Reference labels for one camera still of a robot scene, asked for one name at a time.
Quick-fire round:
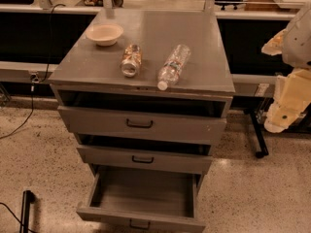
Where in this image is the grey drawer cabinet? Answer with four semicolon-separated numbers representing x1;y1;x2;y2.
48;8;236;177

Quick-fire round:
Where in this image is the grey top drawer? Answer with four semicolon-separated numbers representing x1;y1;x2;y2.
58;106;226;145

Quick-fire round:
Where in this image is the grey middle drawer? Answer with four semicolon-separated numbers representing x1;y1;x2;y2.
77;145;213;174

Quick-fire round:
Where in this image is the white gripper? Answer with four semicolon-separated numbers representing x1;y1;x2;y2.
261;29;311;133

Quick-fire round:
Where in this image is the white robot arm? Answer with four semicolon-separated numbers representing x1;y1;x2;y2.
261;2;311;133

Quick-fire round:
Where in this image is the black table leg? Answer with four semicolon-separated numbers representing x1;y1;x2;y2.
250;111;269;158

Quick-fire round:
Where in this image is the orange soda can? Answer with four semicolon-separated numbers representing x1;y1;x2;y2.
120;44;142;78

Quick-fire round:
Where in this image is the black stand foot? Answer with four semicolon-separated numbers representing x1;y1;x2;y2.
19;190;35;233

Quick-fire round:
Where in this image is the grey open bottom drawer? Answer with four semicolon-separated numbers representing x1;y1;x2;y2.
77;166;205;233

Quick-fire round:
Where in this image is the clear plastic water bottle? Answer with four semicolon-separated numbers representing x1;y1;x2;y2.
157;44;191;90

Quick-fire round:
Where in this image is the black floor cable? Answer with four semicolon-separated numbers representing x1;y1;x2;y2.
0;202;38;233

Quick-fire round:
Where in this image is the white bowl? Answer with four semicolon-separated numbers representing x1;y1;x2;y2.
86;24;123;47

